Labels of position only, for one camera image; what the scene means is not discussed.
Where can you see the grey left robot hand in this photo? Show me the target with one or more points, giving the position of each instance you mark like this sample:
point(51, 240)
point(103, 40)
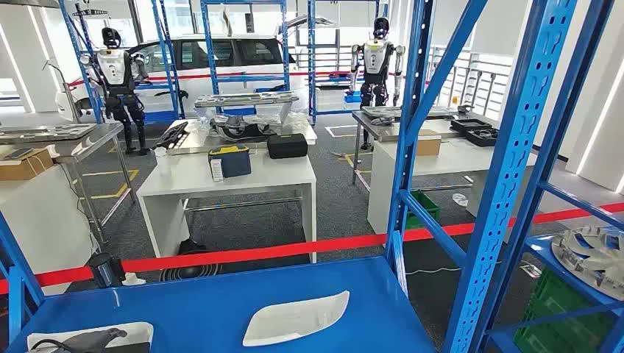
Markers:
point(92, 341)

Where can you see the white plastic car part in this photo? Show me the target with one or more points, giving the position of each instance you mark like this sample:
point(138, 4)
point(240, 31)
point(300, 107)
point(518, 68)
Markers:
point(292, 319)
point(139, 335)

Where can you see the black ribbed round base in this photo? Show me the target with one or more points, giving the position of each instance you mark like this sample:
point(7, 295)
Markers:
point(190, 274)

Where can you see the white desk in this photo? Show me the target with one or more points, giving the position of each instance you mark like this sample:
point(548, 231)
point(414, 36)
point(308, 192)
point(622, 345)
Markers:
point(39, 224)

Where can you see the cardboard box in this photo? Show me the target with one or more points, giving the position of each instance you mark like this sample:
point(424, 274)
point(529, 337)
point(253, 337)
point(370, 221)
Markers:
point(24, 169)
point(429, 143)

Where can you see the dark tablet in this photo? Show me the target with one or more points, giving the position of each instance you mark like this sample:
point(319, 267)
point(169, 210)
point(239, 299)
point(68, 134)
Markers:
point(17, 153)

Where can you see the white label card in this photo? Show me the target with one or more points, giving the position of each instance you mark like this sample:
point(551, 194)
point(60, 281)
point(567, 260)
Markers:
point(217, 170)

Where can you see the flat metal tray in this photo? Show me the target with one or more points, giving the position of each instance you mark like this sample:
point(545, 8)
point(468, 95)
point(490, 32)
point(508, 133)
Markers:
point(49, 131)

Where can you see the black slotted tray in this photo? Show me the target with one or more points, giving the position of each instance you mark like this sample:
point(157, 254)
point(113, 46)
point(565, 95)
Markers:
point(171, 135)

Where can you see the blue yellow tool case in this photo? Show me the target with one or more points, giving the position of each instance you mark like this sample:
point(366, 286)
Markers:
point(234, 163)

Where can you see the white table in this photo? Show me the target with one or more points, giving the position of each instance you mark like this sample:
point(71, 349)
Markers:
point(453, 156)
point(273, 173)

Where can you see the black fixture stand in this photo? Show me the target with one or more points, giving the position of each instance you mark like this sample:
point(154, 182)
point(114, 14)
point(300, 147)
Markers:
point(239, 129)

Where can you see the black white humanoid robot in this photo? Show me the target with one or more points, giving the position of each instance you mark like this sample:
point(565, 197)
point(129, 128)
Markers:
point(375, 58)
point(117, 68)

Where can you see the black hard case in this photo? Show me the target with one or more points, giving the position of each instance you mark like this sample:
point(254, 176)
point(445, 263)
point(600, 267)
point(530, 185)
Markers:
point(287, 146)

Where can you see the long metal fixture plate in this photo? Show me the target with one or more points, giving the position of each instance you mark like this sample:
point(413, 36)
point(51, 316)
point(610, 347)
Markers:
point(385, 112)
point(244, 100)

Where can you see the white car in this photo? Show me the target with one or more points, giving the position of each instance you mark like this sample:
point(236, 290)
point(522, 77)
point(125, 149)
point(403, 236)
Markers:
point(244, 37)

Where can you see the green plastic crate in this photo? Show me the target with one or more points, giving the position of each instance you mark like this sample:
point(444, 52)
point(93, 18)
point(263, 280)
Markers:
point(560, 312)
point(426, 204)

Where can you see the clear plastic bag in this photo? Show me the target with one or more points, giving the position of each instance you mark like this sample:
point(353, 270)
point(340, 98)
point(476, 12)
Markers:
point(459, 200)

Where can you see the black plastic tray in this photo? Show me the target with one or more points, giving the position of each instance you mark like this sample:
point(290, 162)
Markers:
point(482, 137)
point(470, 124)

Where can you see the white railing rack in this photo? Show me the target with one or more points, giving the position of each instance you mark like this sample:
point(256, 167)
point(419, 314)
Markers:
point(468, 83)

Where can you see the round metal wheel fixture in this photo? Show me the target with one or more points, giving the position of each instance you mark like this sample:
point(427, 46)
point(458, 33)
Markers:
point(590, 258)

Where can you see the black stanchion post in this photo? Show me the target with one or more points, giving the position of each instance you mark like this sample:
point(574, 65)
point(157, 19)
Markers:
point(105, 270)

